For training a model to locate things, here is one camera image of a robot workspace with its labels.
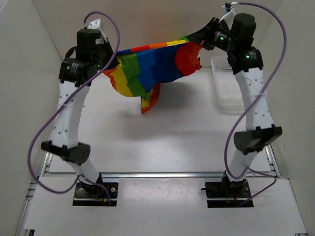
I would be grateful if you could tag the white plastic mesh basket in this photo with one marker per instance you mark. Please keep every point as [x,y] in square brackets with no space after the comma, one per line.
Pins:
[229,96]

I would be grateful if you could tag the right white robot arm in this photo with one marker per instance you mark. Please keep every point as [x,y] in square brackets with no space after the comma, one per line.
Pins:
[247,66]

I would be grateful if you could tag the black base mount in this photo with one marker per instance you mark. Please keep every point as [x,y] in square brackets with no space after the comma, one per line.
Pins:
[96,196]
[217,197]

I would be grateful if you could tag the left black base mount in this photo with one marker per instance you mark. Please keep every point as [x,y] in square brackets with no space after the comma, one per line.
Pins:
[96,196]

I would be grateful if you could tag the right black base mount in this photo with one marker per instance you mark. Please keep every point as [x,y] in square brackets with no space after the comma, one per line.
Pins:
[217,197]

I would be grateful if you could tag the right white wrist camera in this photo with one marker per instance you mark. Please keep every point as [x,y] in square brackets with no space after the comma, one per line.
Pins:
[229,10]

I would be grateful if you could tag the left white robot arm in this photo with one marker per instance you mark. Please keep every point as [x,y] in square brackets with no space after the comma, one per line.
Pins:
[81,63]

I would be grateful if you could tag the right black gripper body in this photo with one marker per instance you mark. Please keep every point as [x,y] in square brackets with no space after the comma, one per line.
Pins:
[223,40]

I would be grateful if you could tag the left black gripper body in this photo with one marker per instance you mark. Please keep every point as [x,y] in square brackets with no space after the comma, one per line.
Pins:
[97,58]

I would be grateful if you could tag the rainbow striped shorts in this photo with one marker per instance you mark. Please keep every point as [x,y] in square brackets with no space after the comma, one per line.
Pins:
[141,70]

